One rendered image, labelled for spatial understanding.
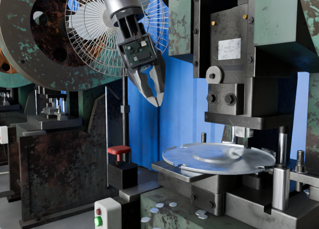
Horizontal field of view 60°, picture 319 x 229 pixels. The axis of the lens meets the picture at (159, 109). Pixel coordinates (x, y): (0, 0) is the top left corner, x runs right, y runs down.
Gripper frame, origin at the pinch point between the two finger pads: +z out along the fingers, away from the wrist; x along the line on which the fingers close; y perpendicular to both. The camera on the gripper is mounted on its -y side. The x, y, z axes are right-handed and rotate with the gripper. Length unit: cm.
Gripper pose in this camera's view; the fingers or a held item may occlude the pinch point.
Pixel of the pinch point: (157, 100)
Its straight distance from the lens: 64.0
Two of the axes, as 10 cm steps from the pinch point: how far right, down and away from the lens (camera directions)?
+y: -0.6, 0.9, -9.9
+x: 9.4, -3.2, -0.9
